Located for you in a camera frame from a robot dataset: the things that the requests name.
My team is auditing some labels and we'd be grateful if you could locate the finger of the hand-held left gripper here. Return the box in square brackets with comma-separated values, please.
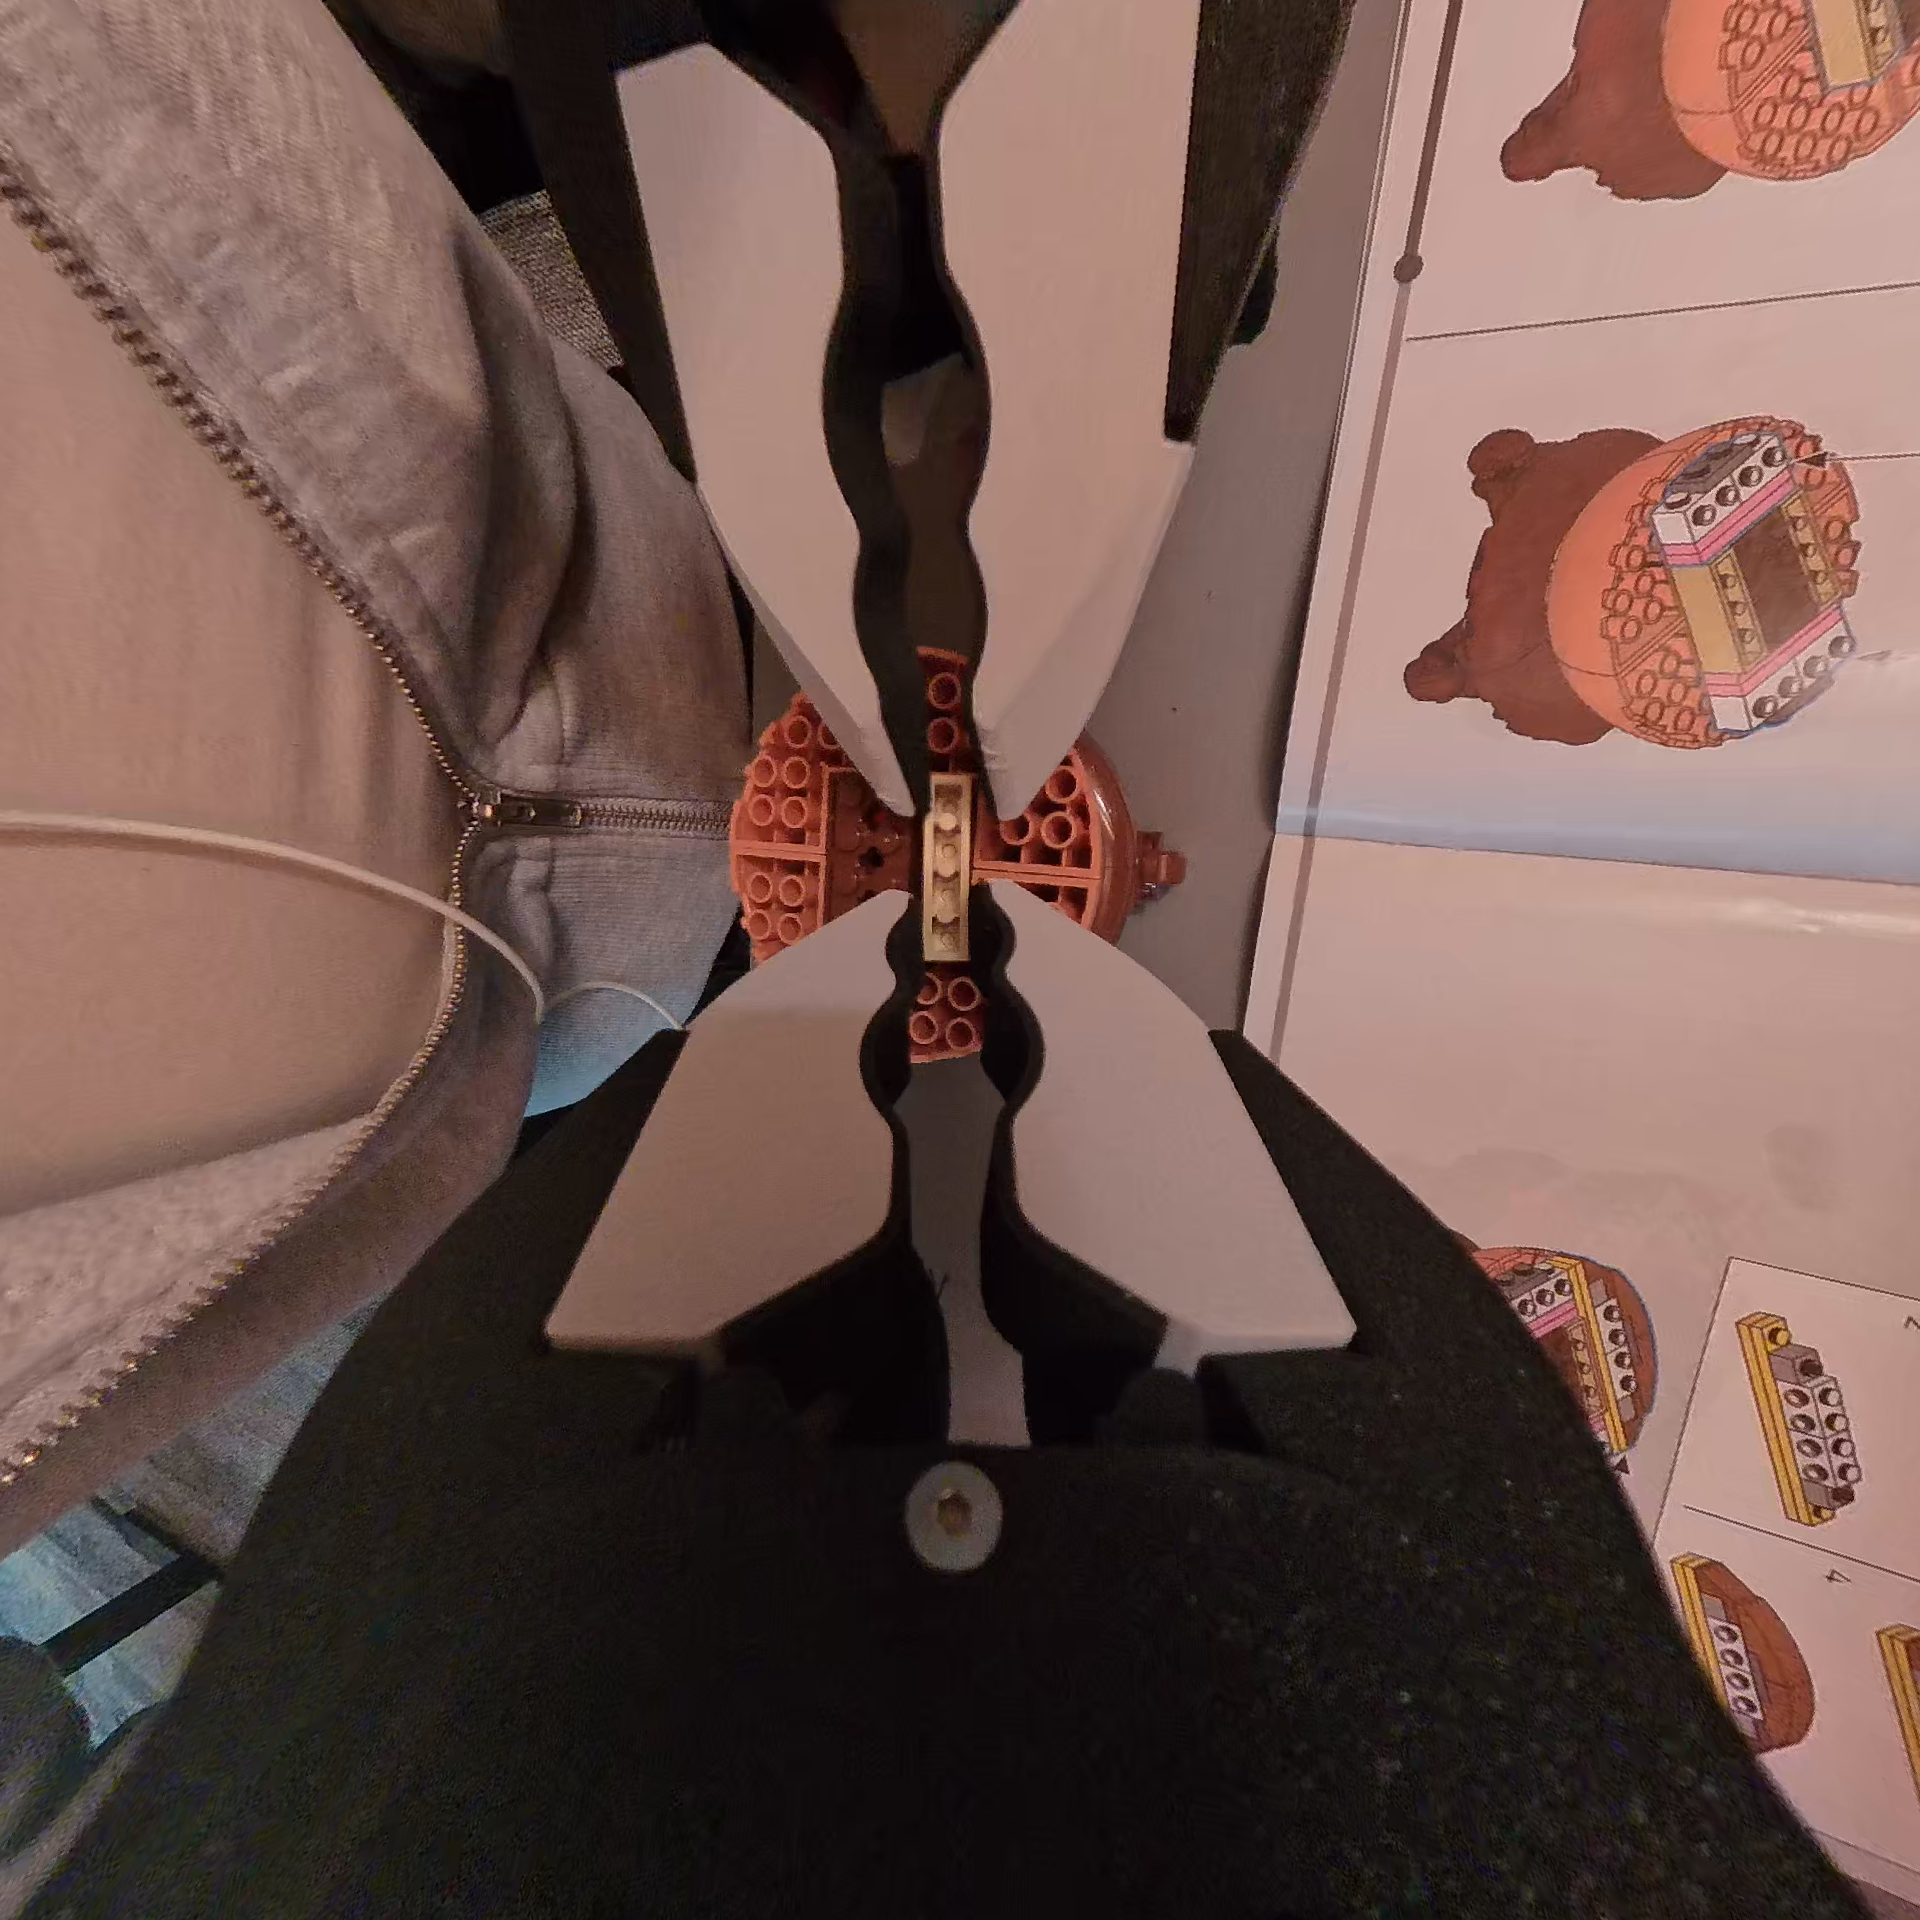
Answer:
[902, 0, 1205, 756]
[619, 46, 916, 817]

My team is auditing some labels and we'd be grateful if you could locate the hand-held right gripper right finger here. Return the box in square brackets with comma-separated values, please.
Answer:
[991, 893, 1351, 1371]

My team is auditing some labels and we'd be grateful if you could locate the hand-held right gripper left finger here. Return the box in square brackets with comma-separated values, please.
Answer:
[550, 893, 920, 1371]

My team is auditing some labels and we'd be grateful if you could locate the round orange lego pot build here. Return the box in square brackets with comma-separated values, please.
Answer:
[736, 646, 1190, 1072]

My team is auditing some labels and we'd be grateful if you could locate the tan brick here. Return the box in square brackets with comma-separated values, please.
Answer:
[927, 770, 982, 968]

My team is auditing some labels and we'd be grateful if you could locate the open building instruction booklet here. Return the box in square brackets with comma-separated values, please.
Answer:
[1247, 0, 1920, 1879]

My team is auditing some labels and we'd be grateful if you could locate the white cord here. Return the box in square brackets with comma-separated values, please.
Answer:
[0, 807, 698, 1031]

